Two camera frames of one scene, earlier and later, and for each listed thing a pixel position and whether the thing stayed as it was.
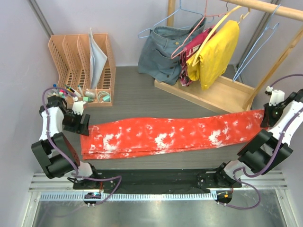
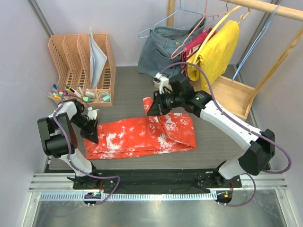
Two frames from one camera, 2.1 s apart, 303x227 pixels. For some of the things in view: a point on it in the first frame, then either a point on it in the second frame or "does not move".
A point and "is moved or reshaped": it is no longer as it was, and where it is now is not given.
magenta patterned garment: [191, 49] does not move
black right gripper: [268, 121] → [158, 108]
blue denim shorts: [158, 48] does not move
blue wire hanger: [254, 48] is moved or reshaped
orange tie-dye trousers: [131, 137] is moved or reshaped
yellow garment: [217, 56] does not move
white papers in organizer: [97, 59] does not move
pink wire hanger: [205, 16] does not move
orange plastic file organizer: [71, 53] does not move
